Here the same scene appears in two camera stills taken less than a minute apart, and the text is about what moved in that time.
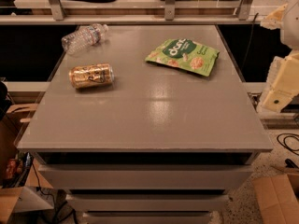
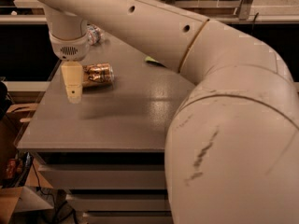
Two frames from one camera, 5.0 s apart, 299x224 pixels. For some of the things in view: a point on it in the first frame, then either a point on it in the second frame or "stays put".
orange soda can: [95, 75] stays put
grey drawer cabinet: [158, 145] stays put
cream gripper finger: [282, 82] to [73, 77]
